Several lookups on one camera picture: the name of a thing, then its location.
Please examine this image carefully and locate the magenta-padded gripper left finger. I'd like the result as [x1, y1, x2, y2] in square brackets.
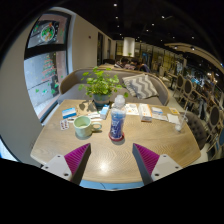
[40, 143, 92, 186]

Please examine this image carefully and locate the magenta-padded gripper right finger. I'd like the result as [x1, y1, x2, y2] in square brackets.
[131, 143, 184, 186]

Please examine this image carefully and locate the clear blue-labelled water bottle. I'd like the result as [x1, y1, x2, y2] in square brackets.
[109, 94, 128, 141]

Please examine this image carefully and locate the pill blister pack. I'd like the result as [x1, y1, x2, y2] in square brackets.
[59, 119, 71, 131]

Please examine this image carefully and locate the pale green ceramic mug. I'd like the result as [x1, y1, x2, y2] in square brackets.
[73, 115, 103, 139]

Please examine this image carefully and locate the clear drinking glass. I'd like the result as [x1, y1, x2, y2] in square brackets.
[174, 113, 189, 132]

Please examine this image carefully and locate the white paper napkin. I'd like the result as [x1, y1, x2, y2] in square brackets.
[166, 113, 181, 125]

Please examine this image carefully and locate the white blue card pack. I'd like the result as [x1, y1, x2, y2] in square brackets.
[151, 106, 169, 122]

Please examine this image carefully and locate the blue white flat box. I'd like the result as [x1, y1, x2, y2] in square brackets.
[61, 107, 78, 120]

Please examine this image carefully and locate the white orange carton box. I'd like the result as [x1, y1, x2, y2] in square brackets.
[138, 103, 153, 123]

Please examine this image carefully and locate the grey tufted armchair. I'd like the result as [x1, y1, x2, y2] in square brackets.
[184, 110, 208, 151]

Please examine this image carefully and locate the small yellow card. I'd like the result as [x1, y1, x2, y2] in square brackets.
[168, 107, 181, 116]

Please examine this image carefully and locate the white printed pamphlet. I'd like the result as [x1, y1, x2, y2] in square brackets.
[124, 102, 140, 117]

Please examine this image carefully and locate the small light blue box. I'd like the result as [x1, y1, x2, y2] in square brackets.
[99, 104, 111, 120]

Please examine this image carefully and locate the group of round-backed chairs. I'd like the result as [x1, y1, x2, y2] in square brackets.
[173, 73, 224, 158]

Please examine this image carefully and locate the curved grey beige sofa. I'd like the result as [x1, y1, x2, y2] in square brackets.
[57, 67, 172, 107]

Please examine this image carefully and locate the grey white chevron cushion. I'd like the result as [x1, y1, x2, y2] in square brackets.
[121, 73, 159, 100]

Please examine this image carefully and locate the green potted plant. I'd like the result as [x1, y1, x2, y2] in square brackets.
[78, 66, 129, 108]

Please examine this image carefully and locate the dark-framed window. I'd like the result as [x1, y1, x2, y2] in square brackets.
[23, 11, 72, 123]

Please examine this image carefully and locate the person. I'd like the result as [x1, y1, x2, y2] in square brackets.
[133, 59, 151, 73]
[114, 56, 131, 70]

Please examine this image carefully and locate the group of ceiling lights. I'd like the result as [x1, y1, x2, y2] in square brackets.
[112, 2, 221, 78]

